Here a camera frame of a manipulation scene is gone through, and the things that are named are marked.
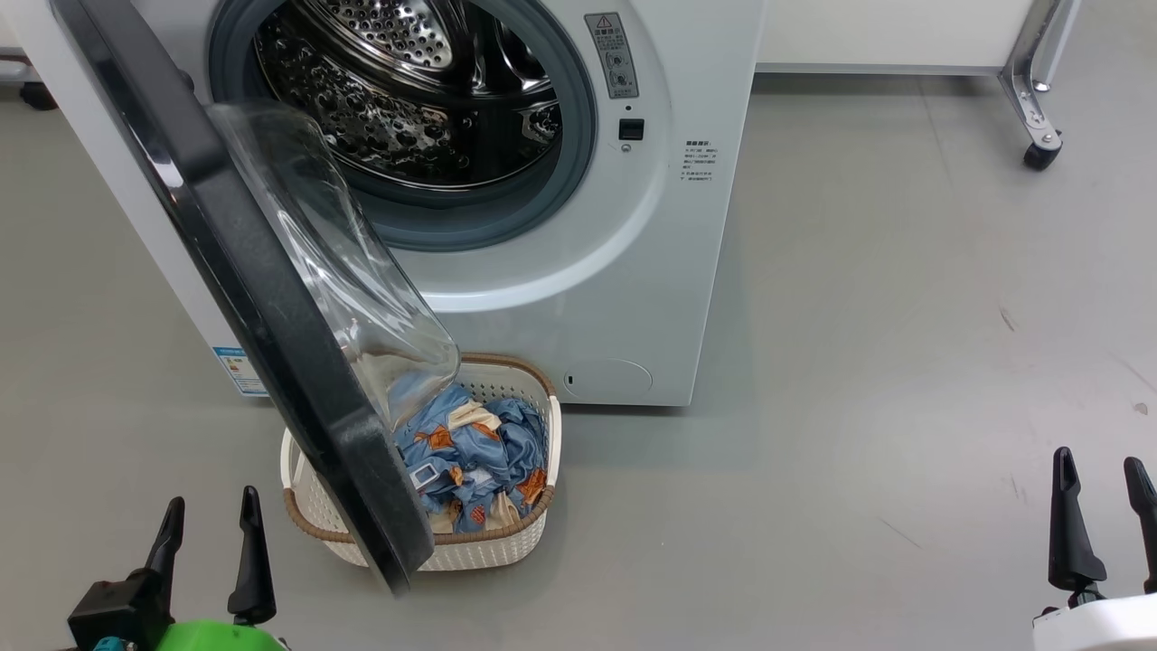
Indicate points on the black washing machine door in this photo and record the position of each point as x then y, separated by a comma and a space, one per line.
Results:
271, 344

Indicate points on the cream perforated laundry basket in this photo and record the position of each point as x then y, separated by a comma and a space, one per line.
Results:
488, 551

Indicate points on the blue orange cream garment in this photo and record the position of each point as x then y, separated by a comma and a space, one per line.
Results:
443, 438

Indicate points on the metal partition leg with caster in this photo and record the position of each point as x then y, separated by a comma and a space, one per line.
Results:
1030, 99
38, 96

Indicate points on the grey warning label sticker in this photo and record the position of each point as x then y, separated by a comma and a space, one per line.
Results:
613, 54

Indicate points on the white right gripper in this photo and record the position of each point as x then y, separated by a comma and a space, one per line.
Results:
1103, 628

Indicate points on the blue energy label sticker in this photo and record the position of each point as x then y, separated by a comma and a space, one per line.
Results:
240, 371

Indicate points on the white partition board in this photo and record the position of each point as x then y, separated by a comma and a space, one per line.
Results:
886, 32

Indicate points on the stainless steel washing machine drum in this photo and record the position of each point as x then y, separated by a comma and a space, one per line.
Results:
380, 117

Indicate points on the white front-load washing machine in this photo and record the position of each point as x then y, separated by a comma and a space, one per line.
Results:
669, 271

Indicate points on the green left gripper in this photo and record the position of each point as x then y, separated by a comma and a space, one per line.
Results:
217, 637

